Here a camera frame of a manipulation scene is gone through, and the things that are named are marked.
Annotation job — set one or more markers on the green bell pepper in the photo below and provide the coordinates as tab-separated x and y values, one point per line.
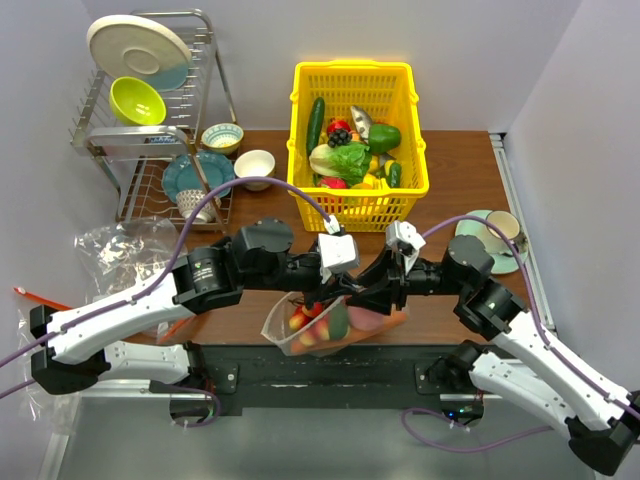
382	138

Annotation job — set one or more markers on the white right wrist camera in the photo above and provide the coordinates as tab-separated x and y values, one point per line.
403	237

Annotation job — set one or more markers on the large cream blue plate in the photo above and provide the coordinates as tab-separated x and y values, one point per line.
134	46

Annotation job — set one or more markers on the green lettuce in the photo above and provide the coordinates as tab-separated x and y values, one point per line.
348	162

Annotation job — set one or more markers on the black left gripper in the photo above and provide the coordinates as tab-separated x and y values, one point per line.
324	292

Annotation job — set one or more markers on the teal patterned small bowl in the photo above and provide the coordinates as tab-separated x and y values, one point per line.
222	138

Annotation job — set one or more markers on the black grape bunch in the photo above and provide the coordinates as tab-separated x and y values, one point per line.
339	137

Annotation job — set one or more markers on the lime green bowl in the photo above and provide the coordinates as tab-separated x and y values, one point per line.
136	103

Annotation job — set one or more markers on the red pomegranate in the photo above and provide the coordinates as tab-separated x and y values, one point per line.
337	124

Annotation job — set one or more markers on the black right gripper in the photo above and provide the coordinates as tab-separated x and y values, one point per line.
382	282

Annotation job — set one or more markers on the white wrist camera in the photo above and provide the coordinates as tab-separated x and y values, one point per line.
403	237
338	251

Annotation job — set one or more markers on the dark green cucumber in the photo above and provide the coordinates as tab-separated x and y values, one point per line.
314	126

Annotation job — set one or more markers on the grey toy fish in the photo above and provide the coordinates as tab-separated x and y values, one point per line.
362	122

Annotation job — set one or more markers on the metal dish rack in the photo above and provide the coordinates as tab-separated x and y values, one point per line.
133	158

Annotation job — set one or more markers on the mint green saucer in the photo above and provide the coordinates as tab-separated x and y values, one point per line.
502	264

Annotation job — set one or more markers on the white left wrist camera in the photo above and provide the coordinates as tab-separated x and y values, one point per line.
338	251

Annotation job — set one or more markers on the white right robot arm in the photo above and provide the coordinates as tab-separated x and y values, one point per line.
598	418

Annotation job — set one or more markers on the white cream bowl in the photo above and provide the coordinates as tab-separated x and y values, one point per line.
255	163

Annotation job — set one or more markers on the yellow plastic basket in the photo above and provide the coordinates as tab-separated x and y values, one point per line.
386	91

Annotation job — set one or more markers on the red apple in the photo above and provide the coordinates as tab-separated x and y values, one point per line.
332	183

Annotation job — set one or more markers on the patterned white bowl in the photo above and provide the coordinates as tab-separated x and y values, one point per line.
188	200

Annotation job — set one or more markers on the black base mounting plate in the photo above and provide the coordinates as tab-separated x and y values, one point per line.
361	376

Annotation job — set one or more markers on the crumpled clear plastic bag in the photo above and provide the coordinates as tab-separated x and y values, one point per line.
119	255

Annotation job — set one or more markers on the small green cucumber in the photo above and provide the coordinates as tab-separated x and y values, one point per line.
393	174

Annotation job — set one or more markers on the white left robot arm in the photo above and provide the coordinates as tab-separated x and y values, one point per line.
215	277

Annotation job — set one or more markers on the teal scalloped plate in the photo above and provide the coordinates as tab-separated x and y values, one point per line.
181	175

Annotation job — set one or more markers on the clear white-dotted zip bag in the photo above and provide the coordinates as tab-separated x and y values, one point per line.
275	328

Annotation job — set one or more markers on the orange papaya slice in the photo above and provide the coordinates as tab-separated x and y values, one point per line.
357	335

